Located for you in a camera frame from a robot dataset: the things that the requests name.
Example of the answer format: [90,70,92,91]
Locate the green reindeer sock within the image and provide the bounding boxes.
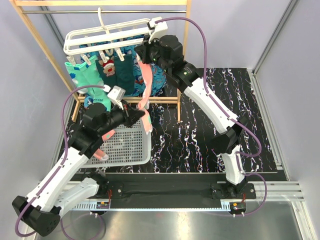
[95,57,118,88]

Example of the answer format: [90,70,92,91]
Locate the white plastic clip hanger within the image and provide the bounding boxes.
[63,8,151,65]

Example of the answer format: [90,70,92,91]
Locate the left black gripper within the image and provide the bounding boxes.
[98,100,146,137]

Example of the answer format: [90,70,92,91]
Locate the mint sock with blue logo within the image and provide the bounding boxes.
[83,55,111,112]

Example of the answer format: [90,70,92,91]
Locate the plain dark green sock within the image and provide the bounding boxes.
[114,54,135,96]

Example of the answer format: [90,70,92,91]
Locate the pink sock end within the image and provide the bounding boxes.
[93,129,116,162]

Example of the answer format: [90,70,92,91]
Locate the metal rack rod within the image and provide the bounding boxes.
[22,10,187,15]

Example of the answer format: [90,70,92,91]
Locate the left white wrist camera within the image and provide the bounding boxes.
[103,84,126,110]

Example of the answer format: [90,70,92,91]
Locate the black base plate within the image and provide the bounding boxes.
[85,173,263,211]

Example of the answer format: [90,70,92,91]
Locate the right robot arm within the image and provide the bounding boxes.
[134,35,248,199]

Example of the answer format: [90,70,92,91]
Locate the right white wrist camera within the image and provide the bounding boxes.
[147,17,168,44]

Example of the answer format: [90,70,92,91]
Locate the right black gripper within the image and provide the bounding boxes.
[135,33,170,74]

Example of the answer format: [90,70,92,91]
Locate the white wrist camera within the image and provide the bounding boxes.
[103,84,126,110]
[147,17,168,44]

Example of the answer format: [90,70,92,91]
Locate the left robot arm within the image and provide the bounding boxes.
[12,101,146,237]

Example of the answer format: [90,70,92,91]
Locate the wooden clothes rack frame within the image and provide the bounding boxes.
[9,0,192,124]

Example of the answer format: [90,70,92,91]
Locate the blue shark print shorts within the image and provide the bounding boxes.
[84,45,166,108]

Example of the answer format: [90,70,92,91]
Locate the mint sock outer left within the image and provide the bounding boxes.
[64,62,91,88]

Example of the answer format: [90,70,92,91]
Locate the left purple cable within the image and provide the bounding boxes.
[14,84,108,240]

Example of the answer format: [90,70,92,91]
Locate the pink sock front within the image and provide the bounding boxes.
[137,59,153,135]

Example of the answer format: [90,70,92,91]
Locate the white plastic basket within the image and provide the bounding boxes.
[83,120,152,168]

